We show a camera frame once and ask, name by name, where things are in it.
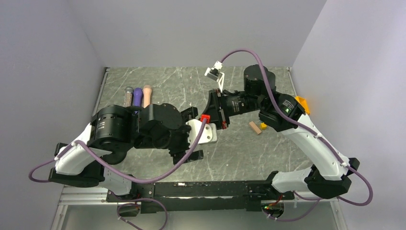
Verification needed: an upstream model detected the pink microphone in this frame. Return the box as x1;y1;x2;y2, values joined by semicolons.
143;85;152;108

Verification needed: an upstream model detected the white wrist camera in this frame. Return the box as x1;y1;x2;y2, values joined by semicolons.
204;61;225;92
186;119;218;147

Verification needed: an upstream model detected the purple microphone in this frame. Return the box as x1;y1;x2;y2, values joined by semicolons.
133;88;143;107

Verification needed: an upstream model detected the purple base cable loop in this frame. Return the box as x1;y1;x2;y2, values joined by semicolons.
116;198;169;230

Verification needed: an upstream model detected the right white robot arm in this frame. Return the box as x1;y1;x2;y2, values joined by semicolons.
202;64;360;199

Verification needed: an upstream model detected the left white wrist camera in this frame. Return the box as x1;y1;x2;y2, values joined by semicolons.
186;119;218;147

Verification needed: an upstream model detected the yellow plastic bin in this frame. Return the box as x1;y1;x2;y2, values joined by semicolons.
295;96;310;115

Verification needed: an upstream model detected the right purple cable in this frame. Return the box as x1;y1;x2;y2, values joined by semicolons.
220;48;373;207

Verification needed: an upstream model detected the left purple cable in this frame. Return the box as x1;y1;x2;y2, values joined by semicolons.
28;118;208;185

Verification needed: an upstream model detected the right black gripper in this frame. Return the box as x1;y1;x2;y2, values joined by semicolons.
205;87;264;129

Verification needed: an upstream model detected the glitter silver microphone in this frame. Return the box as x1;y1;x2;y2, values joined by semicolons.
123;87;134;107

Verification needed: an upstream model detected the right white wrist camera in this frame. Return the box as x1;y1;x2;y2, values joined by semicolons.
204;61;225;92

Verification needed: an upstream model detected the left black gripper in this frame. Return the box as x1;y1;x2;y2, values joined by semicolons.
135;107;204;165

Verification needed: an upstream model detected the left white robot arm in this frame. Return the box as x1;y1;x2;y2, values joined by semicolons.
49;103;212;201

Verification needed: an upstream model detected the tan rectangular wooden block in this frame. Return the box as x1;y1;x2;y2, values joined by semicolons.
249;121;262;135

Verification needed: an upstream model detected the yellow small wooden block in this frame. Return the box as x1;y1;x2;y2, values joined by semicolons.
260;123;268;130

